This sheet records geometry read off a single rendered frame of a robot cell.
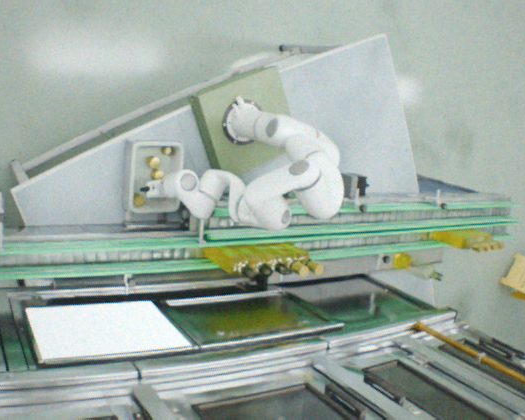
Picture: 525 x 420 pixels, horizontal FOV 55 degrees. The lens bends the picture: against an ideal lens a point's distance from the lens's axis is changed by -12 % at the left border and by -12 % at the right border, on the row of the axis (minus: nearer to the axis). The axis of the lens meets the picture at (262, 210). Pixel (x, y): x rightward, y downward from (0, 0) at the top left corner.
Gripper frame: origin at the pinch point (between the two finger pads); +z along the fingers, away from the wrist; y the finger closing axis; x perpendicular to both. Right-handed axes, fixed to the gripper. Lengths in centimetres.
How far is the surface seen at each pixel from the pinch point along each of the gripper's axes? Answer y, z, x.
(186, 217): 9.3, -2.9, -9.3
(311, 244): 58, -1, -22
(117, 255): -14.8, -2.6, -19.9
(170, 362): -16, -47, -44
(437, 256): 132, 4, -34
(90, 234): -23.6, -4.2, -12.9
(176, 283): 9.1, 10.0, -31.6
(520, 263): 344, 96, -64
